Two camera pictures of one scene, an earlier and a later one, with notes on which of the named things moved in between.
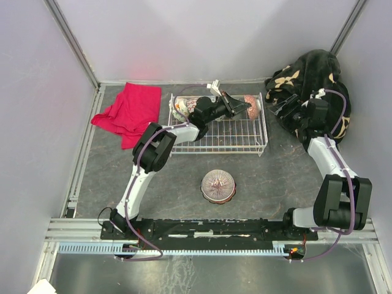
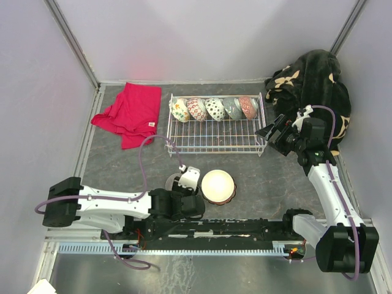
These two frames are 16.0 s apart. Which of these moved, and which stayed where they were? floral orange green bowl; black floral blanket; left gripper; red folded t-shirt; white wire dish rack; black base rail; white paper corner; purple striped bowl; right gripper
Moved: purple striped bowl; left gripper; right gripper
Stayed: white paper corner; black floral blanket; black base rail; floral orange green bowl; white wire dish rack; red folded t-shirt
